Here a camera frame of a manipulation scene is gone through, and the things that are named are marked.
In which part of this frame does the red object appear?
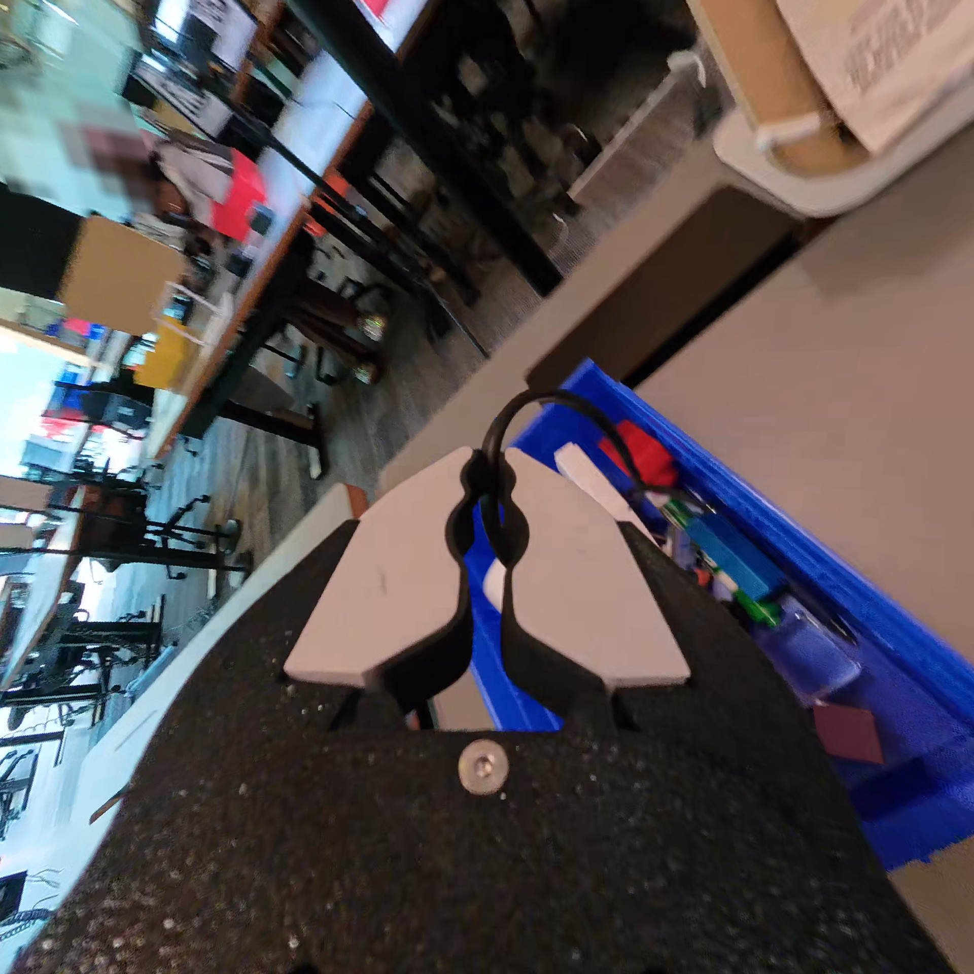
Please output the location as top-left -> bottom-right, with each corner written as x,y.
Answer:
600,420 -> 680,490

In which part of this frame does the long wooden table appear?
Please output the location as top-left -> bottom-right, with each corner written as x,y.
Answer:
141,42 -> 385,461

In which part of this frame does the black cable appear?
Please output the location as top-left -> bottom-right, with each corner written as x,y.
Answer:
478,390 -> 686,568

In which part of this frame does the white block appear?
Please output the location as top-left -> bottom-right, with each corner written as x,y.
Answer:
553,443 -> 657,537

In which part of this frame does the white printed poster board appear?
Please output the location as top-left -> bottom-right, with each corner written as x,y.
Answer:
775,0 -> 974,155

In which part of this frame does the maroon square card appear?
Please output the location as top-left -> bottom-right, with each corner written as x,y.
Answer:
812,703 -> 886,766

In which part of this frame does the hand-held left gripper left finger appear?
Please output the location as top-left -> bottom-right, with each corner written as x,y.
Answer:
283,446 -> 477,703

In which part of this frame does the yellow box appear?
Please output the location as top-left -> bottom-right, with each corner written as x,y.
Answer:
135,316 -> 193,394

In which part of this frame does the clear plastic box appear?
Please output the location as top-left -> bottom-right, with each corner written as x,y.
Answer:
757,597 -> 863,705

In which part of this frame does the white tray with cardboard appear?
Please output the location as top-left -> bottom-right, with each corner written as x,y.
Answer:
714,46 -> 974,220

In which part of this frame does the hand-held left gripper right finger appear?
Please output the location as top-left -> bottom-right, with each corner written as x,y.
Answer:
498,447 -> 692,710

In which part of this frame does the black office chair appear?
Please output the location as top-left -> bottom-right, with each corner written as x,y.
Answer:
72,487 -> 256,583

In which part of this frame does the brown cardboard box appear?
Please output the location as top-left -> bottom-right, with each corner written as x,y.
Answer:
58,216 -> 189,337

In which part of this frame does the blue plastic bin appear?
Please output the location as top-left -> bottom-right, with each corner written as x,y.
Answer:
463,359 -> 974,870

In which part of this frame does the blue block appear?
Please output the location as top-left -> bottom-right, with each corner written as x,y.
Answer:
683,512 -> 790,604

